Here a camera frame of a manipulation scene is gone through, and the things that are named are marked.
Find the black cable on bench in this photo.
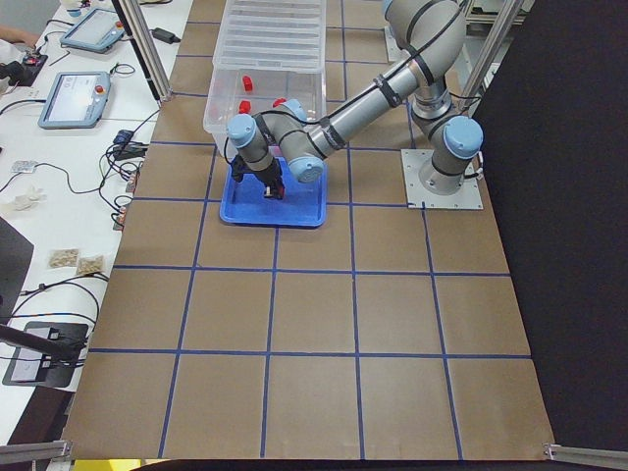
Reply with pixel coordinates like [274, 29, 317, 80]
[0, 164, 119, 197]

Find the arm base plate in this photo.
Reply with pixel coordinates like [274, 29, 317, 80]
[400, 149, 484, 211]

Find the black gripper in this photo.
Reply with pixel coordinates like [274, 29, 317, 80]
[257, 159, 285, 199]

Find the aluminium corner profile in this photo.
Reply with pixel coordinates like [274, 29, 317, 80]
[545, 444, 627, 467]
[0, 440, 73, 464]

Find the aluminium frame post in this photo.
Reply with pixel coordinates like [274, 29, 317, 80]
[112, 0, 173, 103]
[463, 0, 524, 102]

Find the white crumpled glove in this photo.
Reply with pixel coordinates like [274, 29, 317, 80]
[1, 185, 47, 212]

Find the blue plastic tray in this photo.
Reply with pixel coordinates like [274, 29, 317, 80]
[220, 157, 328, 229]

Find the clear plastic box lid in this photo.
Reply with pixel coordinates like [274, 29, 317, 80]
[213, 0, 327, 74]

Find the black connector box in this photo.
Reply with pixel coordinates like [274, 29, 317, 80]
[113, 130, 134, 146]

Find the black stand base plate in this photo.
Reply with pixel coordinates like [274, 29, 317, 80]
[1, 321, 88, 389]

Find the small parts bag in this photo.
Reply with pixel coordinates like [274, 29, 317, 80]
[47, 248, 80, 269]
[76, 255, 105, 276]

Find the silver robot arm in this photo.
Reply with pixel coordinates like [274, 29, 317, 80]
[227, 1, 483, 199]

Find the clear plastic storage box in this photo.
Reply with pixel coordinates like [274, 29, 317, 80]
[203, 69, 327, 159]

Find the black power adapter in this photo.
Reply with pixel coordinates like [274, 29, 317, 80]
[151, 27, 181, 44]

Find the teach pendant tablet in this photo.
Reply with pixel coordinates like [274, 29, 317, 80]
[60, 8, 125, 53]
[38, 72, 111, 130]

